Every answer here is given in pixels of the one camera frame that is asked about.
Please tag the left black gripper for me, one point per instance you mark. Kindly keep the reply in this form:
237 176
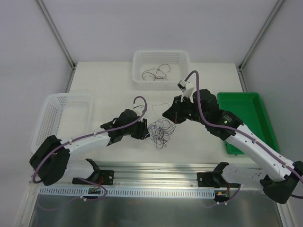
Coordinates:
140 129

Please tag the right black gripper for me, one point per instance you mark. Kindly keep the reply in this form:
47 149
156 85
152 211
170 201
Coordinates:
178 111

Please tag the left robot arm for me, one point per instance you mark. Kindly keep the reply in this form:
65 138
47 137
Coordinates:
55 159

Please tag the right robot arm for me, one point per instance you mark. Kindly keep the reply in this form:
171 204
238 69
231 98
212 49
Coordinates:
276 176

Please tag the white basket at back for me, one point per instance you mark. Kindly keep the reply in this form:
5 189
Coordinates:
159 69

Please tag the white basket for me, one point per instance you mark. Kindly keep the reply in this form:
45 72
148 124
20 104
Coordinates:
159 69
65 115

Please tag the green plastic tray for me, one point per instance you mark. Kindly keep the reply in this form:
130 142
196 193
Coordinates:
250 109

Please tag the white basket at left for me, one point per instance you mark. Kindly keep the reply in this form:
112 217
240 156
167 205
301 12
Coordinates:
65 115

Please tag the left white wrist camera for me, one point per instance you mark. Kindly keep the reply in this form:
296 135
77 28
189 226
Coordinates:
140 111

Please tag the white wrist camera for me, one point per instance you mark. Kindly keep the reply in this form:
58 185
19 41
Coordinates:
187 89
140 111

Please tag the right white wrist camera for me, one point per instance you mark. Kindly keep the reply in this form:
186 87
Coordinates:
187 89

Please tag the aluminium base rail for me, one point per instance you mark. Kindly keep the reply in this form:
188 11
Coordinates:
147 175

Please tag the right aluminium frame post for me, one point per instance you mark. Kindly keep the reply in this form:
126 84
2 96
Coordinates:
265 26

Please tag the aluminium frame post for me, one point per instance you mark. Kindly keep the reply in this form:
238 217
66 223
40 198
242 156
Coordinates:
47 16
265 26

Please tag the white slotted cable duct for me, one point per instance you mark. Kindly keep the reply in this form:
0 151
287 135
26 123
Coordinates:
128 192

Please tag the left aluminium frame post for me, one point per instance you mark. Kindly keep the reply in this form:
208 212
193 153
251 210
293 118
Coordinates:
47 16

